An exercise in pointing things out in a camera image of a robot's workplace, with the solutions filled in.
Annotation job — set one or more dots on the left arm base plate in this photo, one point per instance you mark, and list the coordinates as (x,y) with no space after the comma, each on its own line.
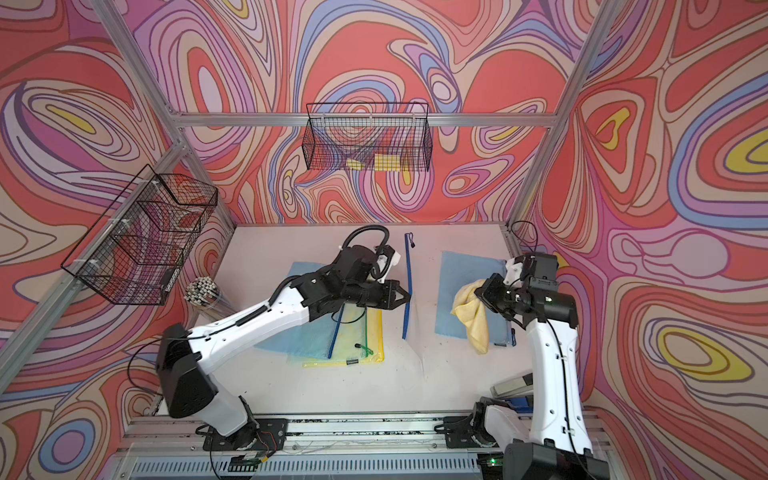
(260,435)

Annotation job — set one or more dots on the green zip document bag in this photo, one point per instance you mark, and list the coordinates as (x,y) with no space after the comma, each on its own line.
(348,314)

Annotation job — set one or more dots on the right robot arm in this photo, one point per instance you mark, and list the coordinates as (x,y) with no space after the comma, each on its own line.
(557,444)

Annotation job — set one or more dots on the light blue mesh document bag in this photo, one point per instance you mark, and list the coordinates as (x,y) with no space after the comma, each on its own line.
(460,275)

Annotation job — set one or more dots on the yellow document bag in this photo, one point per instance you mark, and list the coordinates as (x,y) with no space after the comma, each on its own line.
(372,342)

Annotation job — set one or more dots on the black wire basket back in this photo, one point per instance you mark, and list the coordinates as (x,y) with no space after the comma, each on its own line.
(336,131)

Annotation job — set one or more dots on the blue document bag leftmost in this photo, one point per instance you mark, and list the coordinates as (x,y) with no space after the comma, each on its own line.
(312,340)

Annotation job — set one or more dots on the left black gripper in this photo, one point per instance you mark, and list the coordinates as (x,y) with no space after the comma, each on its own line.
(390,289)

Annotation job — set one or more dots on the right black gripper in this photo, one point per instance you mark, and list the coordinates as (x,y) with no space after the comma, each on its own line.
(487,291)

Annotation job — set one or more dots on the black wire basket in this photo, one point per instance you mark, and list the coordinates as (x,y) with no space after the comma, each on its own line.
(336,131)
(135,250)

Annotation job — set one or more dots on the yellow sponge in basket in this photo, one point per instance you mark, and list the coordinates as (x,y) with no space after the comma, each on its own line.
(376,163)

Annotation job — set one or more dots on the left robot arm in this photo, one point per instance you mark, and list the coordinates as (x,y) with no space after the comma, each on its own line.
(188,358)

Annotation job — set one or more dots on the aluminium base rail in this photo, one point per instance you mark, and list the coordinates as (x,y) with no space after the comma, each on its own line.
(376,445)

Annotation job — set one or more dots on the yellow wiping cloth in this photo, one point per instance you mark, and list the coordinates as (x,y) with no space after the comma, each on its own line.
(468,308)

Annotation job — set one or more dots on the clear pencil holder cup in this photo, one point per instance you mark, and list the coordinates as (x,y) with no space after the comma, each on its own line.
(205,296)

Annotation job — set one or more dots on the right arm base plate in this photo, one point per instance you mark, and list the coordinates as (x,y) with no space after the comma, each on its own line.
(464,432)

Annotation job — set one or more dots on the black wire basket left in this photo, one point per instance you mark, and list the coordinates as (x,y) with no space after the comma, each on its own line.
(135,250)

